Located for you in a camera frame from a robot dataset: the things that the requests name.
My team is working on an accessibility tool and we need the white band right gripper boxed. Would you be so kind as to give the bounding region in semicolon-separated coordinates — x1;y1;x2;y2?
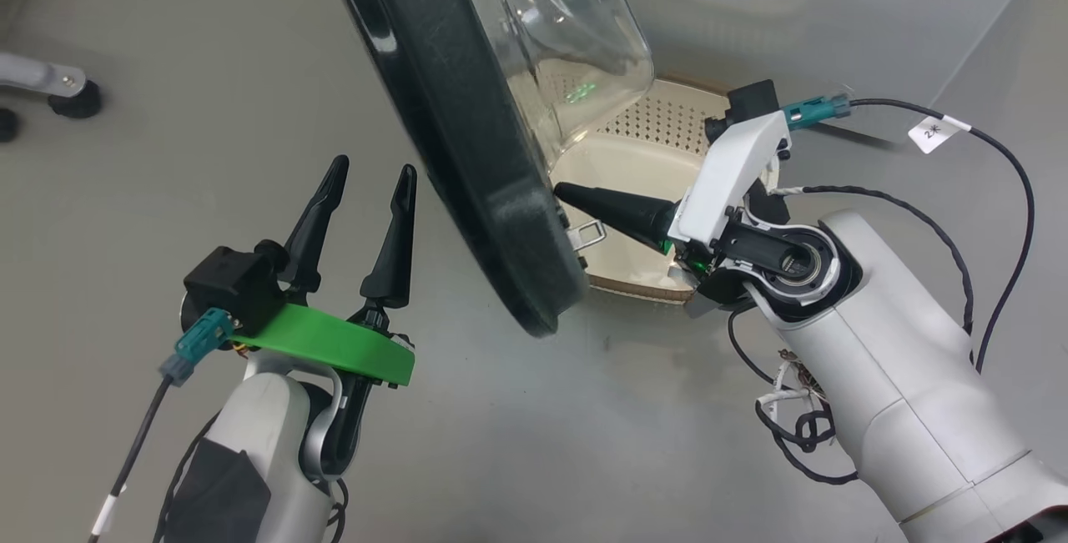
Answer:
554;111;802;304

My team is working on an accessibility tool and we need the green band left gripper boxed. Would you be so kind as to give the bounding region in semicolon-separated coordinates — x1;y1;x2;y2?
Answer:
232;154;418;482

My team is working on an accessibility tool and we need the black glass washing machine door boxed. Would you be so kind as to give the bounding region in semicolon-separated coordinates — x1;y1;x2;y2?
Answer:
321;0;657;339

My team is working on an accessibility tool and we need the metal door latch hook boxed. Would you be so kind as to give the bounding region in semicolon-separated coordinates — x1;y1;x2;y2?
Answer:
569;220;607;254

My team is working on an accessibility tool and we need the beige perforated laundry basket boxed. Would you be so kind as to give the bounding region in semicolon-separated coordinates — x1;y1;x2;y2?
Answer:
547;76;783;304

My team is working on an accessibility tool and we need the grey stand leg with caster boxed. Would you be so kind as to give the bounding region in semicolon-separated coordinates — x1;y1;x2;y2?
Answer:
0;51;103;120

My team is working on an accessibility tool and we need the left camera cable teal connector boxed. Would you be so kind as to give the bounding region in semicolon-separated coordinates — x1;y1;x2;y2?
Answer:
88;308;235;543

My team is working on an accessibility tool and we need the camera cable teal connector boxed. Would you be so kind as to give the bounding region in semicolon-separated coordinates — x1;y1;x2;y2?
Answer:
783;93;1036;374
88;308;235;543

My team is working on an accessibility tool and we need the tangled black cable bundle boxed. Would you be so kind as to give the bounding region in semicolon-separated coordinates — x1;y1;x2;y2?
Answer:
728;309;862;486

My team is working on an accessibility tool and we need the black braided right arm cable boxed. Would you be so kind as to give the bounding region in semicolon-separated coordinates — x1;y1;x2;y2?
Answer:
774;185;975;362

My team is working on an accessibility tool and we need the right camera cable teal connector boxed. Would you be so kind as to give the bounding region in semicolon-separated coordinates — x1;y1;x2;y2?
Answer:
783;93;1036;374

